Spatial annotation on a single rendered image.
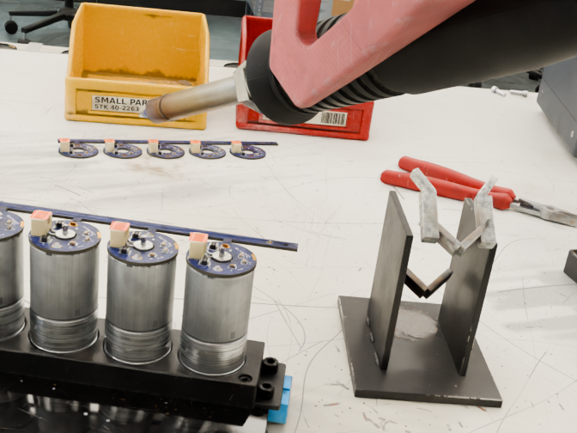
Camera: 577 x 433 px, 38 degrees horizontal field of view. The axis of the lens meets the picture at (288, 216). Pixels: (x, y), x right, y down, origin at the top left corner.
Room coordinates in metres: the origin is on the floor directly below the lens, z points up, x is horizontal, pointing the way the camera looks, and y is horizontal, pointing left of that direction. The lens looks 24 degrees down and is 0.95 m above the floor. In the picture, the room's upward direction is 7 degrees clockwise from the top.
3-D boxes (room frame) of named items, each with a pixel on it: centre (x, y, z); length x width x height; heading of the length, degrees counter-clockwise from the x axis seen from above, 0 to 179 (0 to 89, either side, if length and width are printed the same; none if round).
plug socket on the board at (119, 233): (0.27, 0.06, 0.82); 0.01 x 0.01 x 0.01; 89
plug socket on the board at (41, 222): (0.27, 0.09, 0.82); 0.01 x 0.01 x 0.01; 89
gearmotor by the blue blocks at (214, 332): (0.27, 0.02, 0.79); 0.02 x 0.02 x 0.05
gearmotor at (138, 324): (0.27, 0.05, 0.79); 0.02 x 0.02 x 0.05
